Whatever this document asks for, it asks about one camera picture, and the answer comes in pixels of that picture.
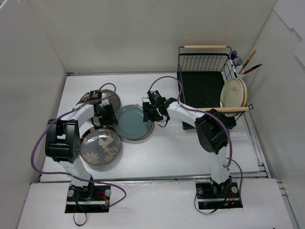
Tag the blue-grey ceramic plate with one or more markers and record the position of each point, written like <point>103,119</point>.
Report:
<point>130,123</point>

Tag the black wire dish rack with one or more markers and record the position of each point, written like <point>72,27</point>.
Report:
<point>203,70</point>

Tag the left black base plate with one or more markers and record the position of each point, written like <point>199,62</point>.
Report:
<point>96,201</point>

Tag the blue patterned utensil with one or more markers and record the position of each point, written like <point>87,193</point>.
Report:
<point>237,61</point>

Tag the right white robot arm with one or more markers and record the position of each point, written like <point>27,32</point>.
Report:
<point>211,132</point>

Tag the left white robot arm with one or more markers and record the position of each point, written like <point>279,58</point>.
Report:
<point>63,141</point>

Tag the pale green plate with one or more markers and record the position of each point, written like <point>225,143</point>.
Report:
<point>232,94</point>

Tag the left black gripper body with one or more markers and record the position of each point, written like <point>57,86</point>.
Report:
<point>109,114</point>

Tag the purple utensil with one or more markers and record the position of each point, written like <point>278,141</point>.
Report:
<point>252,69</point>

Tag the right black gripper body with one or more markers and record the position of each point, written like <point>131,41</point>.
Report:
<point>149,111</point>

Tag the brown speckled plate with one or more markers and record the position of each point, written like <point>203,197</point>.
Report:
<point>114,100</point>

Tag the grey reindeer plate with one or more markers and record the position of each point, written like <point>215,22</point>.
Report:
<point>100,146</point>

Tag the black striped plate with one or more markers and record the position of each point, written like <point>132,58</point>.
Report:
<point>100,127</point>

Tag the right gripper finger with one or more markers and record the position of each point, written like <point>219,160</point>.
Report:
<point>146,106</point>
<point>149,116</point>

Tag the cream and yellow plate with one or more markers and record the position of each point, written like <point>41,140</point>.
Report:
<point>245,92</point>

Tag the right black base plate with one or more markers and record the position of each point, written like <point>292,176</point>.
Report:
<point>207,200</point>

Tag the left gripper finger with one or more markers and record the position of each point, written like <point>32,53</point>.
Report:
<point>112,116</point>
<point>105,121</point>

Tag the white utensil holder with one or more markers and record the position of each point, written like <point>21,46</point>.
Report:
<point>237,71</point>

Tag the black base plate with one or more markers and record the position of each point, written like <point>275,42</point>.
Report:
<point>96,201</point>
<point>207,200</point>

